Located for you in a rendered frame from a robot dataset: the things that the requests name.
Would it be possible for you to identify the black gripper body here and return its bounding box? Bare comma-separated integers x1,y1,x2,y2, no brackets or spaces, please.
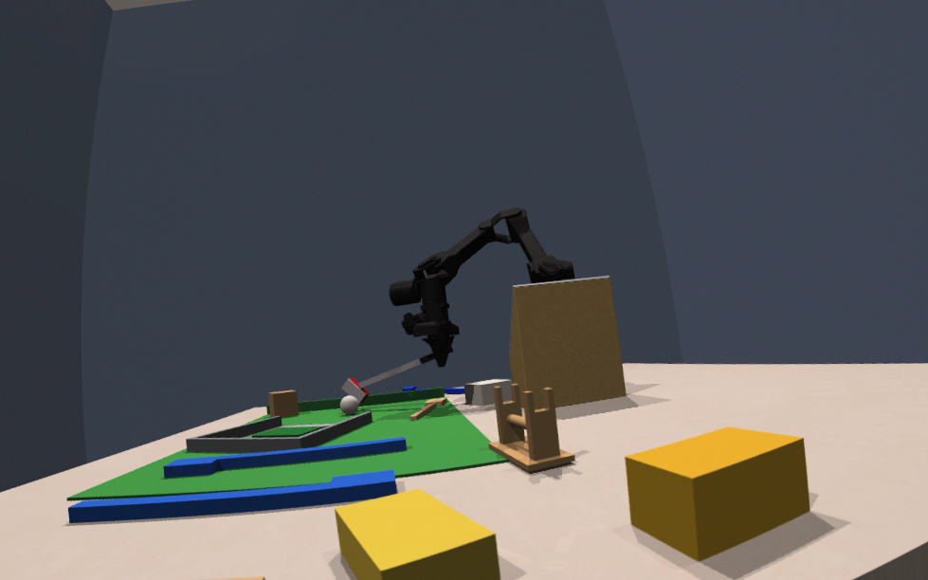
412,299,460,338

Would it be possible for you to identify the green flat mat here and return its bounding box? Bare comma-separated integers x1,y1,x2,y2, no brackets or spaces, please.
66,398,510,501

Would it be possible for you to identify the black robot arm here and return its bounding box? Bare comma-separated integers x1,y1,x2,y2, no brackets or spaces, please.
390,208,574,335

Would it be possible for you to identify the white golf ball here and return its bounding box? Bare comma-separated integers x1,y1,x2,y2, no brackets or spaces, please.
340,395,359,414

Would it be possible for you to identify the blue flat bar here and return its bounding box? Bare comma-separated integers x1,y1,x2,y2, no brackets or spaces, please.
68,470,397,523
163,437,407,478

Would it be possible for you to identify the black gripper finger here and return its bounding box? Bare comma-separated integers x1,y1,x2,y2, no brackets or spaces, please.
422,335,449,367
444,335,455,365

